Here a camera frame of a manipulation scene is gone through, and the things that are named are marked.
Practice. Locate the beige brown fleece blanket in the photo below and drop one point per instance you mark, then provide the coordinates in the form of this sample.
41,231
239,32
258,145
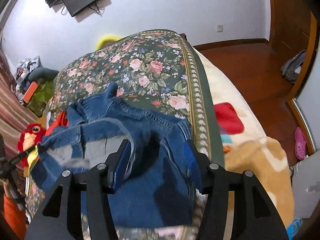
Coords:
249,147

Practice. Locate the cluttered pile on cabinet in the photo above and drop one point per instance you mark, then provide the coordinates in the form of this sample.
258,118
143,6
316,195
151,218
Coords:
29,71

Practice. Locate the yellow curved headboard tube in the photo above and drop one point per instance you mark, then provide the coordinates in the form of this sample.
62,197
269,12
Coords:
106,40

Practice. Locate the brown wooden door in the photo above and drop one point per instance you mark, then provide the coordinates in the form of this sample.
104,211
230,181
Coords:
290,26

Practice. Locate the floral green bedspread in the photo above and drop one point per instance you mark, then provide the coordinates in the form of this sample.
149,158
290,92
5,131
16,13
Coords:
149,88

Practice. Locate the white wall socket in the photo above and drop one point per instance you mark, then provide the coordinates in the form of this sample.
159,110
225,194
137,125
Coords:
219,28

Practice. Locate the blue denim jacket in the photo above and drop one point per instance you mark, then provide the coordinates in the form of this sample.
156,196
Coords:
143,150

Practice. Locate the red plush parrot toy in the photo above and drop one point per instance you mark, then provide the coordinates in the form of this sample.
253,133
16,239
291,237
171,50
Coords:
32,135

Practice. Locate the green cloth covered cabinet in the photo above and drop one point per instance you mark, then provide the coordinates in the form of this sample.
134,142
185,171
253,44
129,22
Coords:
41,97

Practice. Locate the grey bag on floor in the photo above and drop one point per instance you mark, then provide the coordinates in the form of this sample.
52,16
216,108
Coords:
291,69

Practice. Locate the striped pink curtain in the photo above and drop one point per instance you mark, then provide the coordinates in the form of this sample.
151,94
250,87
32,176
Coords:
14,117

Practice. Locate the pink slipper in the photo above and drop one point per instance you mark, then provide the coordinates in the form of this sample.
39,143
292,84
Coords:
300,144

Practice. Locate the orange box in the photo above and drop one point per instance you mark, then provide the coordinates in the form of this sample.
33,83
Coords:
30,92

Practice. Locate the yellow garment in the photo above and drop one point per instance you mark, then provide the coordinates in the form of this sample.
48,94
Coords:
32,159

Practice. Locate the red folded garment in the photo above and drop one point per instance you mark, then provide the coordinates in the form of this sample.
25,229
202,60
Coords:
61,120

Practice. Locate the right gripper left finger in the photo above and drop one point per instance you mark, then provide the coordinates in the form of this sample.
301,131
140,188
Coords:
59,215

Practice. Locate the person's left hand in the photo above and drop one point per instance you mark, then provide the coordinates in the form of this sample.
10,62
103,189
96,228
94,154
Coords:
11,194

